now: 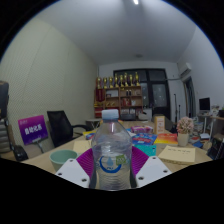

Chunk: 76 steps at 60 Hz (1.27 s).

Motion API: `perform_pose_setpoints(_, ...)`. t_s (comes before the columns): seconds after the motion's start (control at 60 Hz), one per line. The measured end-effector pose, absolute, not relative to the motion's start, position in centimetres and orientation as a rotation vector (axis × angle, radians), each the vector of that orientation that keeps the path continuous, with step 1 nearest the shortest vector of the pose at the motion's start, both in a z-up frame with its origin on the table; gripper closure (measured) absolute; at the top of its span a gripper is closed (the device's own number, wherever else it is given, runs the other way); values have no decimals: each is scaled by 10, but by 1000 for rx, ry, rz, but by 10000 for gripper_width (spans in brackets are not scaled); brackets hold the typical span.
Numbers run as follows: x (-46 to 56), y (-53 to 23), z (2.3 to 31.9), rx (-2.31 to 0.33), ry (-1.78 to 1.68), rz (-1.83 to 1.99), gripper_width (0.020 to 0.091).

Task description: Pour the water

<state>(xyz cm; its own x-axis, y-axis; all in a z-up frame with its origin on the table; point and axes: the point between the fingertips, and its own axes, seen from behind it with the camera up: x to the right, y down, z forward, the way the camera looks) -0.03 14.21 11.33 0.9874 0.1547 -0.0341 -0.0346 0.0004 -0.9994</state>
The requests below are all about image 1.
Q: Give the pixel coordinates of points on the pink flowers in white pot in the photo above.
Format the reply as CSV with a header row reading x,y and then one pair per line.
x,y
184,128

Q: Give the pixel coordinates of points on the white wall air conditioner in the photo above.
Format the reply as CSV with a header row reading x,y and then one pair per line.
x,y
185,70

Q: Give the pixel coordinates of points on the orange upright card box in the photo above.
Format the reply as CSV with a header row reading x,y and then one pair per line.
x,y
159,124

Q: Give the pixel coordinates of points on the purple sign board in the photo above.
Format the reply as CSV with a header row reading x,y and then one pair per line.
x,y
32,129

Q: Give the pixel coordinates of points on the black computer monitor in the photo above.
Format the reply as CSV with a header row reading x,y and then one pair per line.
x,y
204,104

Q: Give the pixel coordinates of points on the teal book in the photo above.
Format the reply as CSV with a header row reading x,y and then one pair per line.
x,y
146,150

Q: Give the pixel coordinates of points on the blue printed book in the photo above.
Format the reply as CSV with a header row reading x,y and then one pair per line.
x,y
144,138

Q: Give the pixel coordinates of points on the dark glass door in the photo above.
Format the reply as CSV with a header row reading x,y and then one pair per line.
x,y
158,93

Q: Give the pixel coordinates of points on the orange book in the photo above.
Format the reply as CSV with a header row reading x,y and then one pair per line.
x,y
166,139

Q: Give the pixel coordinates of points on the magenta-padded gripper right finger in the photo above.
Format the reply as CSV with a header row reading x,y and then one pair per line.
x,y
153,170

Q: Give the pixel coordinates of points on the long wooden side desk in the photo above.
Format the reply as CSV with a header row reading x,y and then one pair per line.
x,y
213,117

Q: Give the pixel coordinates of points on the wooden shelf unit with trophies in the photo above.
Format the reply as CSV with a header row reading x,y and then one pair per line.
x,y
118,98

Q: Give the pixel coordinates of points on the small yellow notepad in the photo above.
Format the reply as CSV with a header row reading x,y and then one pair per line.
x,y
81,146

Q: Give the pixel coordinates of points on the black microphone stand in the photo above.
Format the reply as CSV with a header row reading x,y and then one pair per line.
x,y
175,108

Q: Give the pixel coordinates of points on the clear plastic water bottle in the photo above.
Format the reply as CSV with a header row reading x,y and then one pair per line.
x,y
111,153

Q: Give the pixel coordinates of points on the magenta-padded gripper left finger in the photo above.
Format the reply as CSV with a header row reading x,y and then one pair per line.
x,y
71,171

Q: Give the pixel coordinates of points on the large yellow paper pad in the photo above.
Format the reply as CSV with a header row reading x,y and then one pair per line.
x,y
176,155

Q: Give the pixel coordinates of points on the pink packet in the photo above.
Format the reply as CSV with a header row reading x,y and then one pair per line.
x,y
141,129

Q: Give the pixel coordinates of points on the pale green ribbed cup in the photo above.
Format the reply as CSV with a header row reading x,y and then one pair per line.
x,y
60,161

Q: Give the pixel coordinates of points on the black office chair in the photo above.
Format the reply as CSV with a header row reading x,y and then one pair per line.
x,y
60,126

